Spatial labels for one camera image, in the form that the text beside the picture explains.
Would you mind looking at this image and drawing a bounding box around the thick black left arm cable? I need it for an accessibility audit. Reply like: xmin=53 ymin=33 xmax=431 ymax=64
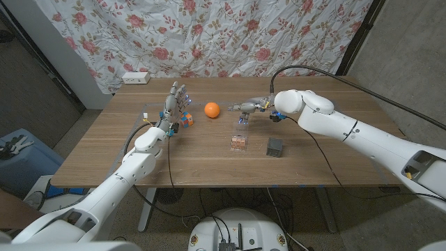
xmin=123 ymin=121 xmax=203 ymax=220

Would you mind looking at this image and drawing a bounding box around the floral backdrop cloth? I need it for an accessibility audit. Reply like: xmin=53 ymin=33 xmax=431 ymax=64
xmin=34 ymin=0 xmax=374 ymax=95

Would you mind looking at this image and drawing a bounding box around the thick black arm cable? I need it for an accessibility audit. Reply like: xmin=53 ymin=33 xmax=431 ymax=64
xmin=270 ymin=64 xmax=446 ymax=132
xmin=123 ymin=121 xmax=203 ymax=220

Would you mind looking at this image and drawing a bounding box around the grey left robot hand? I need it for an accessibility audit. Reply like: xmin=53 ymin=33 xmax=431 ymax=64
xmin=156 ymin=80 xmax=193 ymax=137

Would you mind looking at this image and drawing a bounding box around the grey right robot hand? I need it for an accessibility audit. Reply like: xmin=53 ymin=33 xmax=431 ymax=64
xmin=228 ymin=96 xmax=276 ymax=126

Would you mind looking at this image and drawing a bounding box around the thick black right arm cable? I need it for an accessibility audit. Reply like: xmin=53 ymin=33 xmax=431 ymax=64
xmin=270 ymin=64 xmax=446 ymax=132

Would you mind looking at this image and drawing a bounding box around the colourful puzzle cube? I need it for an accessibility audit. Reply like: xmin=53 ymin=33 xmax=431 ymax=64
xmin=180 ymin=111 xmax=194 ymax=129

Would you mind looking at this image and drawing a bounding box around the orange fruit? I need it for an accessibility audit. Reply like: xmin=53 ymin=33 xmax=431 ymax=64
xmin=203 ymin=102 xmax=221 ymax=119

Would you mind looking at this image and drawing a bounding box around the round black floor fan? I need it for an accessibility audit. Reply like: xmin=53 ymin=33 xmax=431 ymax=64
xmin=155 ymin=188 xmax=185 ymax=206

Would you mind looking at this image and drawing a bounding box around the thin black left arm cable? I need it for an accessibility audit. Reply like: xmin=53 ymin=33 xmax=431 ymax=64
xmin=167 ymin=136 xmax=176 ymax=190

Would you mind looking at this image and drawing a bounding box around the white hand tool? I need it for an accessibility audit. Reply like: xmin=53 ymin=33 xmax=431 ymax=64
xmin=0 ymin=135 xmax=35 ymax=156

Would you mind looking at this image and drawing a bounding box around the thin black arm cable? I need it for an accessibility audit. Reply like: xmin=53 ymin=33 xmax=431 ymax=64
xmin=167 ymin=136 xmax=176 ymax=190
xmin=285 ymin=116 xmax=446 ymax=204

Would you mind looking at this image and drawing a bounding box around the white power strip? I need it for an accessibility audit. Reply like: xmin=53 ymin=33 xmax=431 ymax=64
xmin=121 ymin=71 xmax=151 ymax=85

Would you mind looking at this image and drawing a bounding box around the white table leg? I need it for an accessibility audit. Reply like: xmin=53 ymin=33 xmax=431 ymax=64
xmin=137 ymin=187 xmax=157 ymax=234

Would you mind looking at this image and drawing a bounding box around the black backdrop stand pole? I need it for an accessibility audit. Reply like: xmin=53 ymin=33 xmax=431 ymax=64
xmin=334 ymin=0 xmax=387 ymax=77

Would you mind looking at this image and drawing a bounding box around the grey table leg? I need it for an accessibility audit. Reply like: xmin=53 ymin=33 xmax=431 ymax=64
xmin=315 ymin=187 xmax=339 ymax=234

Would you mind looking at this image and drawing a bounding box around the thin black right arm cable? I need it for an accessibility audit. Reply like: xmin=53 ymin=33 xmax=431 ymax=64
xmin=285 ymin=116 xmax=446 ymax=204

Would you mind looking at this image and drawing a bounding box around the dark grey block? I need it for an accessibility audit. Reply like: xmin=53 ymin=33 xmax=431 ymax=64
xmin=266 ymin=137 xmax=284 ymax=158

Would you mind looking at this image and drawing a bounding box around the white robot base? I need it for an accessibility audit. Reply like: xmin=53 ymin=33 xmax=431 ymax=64
xmin=187 ymin=208 xmax=289 ymax=251

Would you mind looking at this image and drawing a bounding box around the blue storage bin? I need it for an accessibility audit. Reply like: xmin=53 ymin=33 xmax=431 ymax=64
xmin=0 ymin=128 xmax=66 ymax=198

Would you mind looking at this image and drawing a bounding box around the clear eyeshadow palette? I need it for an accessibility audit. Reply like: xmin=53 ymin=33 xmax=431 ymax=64
xmin=229 ymin=121 xmax=249 ymax=152

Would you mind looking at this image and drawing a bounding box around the person's bare limb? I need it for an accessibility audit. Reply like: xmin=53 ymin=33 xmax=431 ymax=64
xmin=0 ymin=188 xmax=45 ymax=231

